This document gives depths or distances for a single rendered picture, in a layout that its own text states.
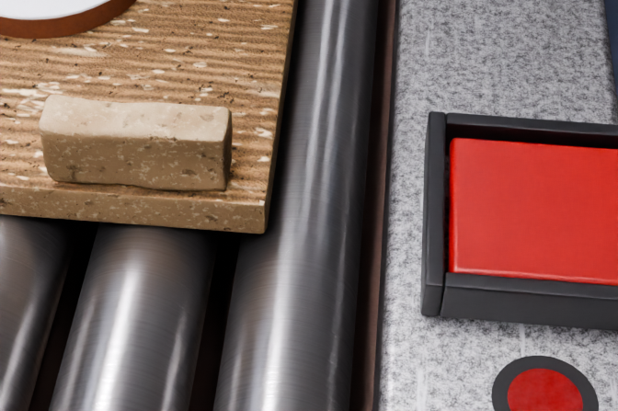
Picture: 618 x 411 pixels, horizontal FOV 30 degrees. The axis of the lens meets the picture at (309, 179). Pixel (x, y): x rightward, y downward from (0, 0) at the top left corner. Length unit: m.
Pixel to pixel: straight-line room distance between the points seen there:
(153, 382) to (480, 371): 0.10
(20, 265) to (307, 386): 0.10
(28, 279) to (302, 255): 0.09
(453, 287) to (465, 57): 0.12
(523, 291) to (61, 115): 0.15
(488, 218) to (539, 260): 0.02
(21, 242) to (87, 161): 0.04
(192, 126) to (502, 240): 0.10
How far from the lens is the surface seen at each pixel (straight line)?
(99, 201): 0.38
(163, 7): 0.44
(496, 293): 0.36
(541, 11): 0.48
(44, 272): 0.39
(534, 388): 0.36
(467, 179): 0.39
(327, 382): 0.35
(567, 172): 0.40
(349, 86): 0.43
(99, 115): 0.36
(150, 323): 0.36
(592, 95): 0.45
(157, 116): 0.36
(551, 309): 0.37
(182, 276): 0.38
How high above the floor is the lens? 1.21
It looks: 48 degrees down
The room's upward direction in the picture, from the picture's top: 2 degrees clockwise
